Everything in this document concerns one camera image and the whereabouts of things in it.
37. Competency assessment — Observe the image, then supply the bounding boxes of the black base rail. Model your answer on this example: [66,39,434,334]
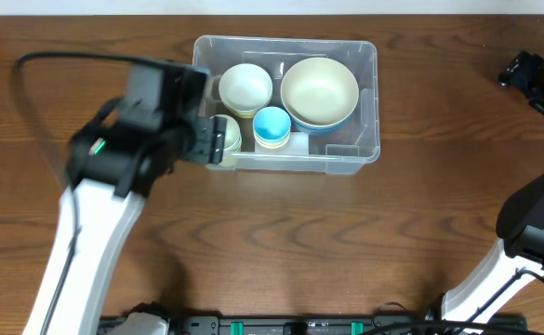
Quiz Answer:
[168,312,418,335]

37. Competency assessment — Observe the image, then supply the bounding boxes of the right black cable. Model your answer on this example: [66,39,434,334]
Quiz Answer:
[457,267,544,335]

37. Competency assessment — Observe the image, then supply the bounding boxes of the black cable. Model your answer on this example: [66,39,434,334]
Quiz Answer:
[457,267,544,335]
[9,49,170,335]

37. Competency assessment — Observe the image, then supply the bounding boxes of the yellow plastic cup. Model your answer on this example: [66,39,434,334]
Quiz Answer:
[219,154,238,168]
[255,136,289,144]

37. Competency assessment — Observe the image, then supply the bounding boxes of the left black cable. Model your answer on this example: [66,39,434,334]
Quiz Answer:
[9,49,170,335]

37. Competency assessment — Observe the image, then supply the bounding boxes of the yellow small bowl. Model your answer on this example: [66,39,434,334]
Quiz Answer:
[228,107,260,119]

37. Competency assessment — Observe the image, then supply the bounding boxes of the pink plastic cup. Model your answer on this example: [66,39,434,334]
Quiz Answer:
[257,141,287,150]

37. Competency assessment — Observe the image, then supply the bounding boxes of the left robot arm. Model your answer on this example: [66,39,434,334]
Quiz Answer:
[24,57,226,334]

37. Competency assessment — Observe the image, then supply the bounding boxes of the white small bowl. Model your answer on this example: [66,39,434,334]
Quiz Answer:
[219,63,272,96]

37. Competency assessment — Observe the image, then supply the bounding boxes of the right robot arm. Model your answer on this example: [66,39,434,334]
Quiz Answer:
[415,51,544,334]

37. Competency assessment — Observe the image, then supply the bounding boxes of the white label in container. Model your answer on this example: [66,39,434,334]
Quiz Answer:
[255,132,309,156]

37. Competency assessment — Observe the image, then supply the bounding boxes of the cream white plastic cup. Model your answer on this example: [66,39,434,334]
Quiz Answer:
[214,114,242,149]

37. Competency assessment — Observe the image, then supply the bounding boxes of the light blue plastic cup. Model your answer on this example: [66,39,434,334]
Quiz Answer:
[252,106,291,142]

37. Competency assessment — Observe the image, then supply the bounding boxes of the mint green plastic cup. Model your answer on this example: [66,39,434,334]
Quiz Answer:
[224,141,242,153]

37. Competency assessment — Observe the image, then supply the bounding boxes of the clear plastic storage container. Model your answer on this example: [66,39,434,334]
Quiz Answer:
[192,35,380,175]

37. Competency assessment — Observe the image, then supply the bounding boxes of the dark blue bowl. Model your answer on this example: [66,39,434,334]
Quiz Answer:
[282,104,354,135]

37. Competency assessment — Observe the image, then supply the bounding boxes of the large beige bowl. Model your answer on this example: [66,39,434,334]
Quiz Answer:
[280,58,360,109]

